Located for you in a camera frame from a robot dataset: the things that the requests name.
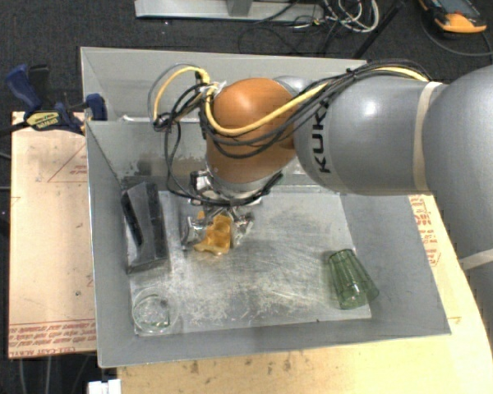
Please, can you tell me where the clear glass cup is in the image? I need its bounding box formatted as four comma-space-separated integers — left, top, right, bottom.
131, 286, 180, 336

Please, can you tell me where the grey metal bin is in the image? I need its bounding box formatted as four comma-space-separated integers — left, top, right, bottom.
80, 46, 453, 370

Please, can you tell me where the green glass cup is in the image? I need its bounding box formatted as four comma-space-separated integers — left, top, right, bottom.
327, 249, 380, 311

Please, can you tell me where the dark grey rectangular block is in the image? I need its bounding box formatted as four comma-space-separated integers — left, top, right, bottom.
120, 181, 173, 276

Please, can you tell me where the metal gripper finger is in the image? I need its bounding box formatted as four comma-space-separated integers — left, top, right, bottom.
230, 213, 256, 247
180, 214, 210, 249

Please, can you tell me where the yellow-orange toy food piece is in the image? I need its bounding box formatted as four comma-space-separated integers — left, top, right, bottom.
193, 213, 235, 257

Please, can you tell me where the brown cardboard board red print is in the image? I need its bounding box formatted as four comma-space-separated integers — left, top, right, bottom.
7, 111, 463, 360

